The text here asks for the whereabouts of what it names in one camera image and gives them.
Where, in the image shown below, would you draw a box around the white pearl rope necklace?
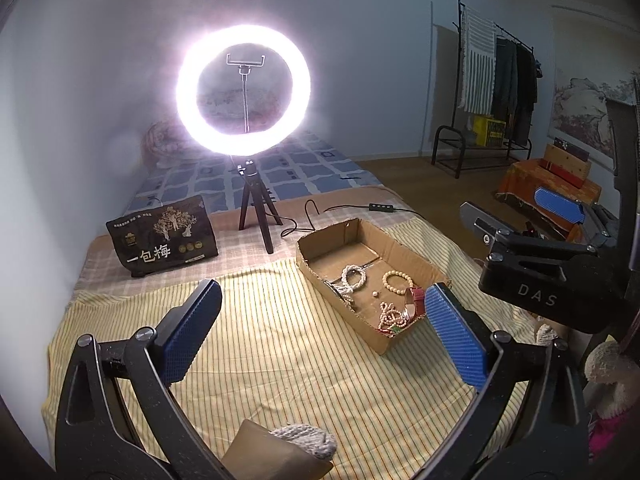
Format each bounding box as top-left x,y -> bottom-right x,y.
328,263 -> 370,306

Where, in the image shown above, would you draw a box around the black clothes rack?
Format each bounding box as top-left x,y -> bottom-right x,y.
431,0 -> 542,178

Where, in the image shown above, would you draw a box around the red leather watch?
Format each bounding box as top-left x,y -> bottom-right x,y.
405,287 -> 425,322

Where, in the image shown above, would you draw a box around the pink checked blanket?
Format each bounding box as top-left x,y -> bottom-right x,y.
72,186 -> 420,297

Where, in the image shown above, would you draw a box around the wooden box on table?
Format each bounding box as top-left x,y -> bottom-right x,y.
539,144 -> 591,188

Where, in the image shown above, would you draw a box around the orange cloth covered table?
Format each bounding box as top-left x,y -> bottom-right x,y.
495,158 -> 601,242

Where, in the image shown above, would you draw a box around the yellow crate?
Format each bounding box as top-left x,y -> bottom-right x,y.
472,115 -> 506,148

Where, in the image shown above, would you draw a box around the dark hanging clothes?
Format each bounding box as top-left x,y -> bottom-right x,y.
490,38 -> 541,146

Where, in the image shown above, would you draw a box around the cardboard box tray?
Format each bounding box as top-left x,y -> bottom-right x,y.
296,218 -> 450,356

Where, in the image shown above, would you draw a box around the black power cable with switch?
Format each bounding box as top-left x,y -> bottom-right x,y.
278,198 -> 426,241

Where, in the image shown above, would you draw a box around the striped hanging towel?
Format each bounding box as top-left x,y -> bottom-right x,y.
459,6 -> 497,116

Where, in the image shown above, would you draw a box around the landscape wall painting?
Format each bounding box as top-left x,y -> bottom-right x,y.
548,68 -> 639,158

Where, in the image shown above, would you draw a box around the red green tassel charm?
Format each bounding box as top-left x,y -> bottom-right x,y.
378,302 -> 416,335

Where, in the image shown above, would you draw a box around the black tripod stand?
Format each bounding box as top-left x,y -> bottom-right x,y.
238,159 -> 283,255

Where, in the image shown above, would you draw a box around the white ring light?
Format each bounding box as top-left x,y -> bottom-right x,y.
175,24 -> 311,157

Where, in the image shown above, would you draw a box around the cream bead bracelet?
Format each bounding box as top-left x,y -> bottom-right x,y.
382,270 -> 416,296

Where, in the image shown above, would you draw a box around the left gloved hand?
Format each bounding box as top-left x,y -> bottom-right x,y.
220,419 -> 333,480

